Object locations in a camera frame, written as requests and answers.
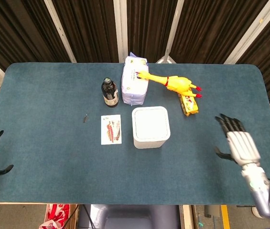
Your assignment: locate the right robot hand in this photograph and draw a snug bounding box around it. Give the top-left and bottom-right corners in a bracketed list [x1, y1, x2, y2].
[214, 113, 261, 170]

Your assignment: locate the white plastic box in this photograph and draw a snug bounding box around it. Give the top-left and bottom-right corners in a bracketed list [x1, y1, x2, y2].
[131, 106, 171, 150]

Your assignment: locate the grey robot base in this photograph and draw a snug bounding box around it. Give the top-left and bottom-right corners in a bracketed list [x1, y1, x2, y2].
[78, 204, 182, 229]

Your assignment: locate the yellow snack packet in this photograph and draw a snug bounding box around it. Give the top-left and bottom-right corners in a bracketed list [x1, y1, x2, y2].
[177, 93, 200, 117]

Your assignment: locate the red and white bag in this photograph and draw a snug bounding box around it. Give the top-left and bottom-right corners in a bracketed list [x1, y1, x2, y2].
[38, 204, 71, 229]

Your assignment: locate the yellow rubber chicken toy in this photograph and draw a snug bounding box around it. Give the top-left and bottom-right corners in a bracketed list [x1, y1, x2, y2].
[136, 70, 203, 99]

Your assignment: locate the blue table mat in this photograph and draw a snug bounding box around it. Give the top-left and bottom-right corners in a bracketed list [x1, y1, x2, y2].
[0, 62, 270, 206]

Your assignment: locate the white tissue pack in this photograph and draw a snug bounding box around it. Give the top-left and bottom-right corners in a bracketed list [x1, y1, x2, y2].
[121, 52, 149, 106]

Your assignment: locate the white printed card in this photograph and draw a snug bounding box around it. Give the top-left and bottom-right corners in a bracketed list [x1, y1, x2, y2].
[100, 114, 123, 146]

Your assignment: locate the dark glass bottle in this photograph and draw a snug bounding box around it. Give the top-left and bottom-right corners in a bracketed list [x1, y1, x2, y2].
[101, 77, 119, 108]

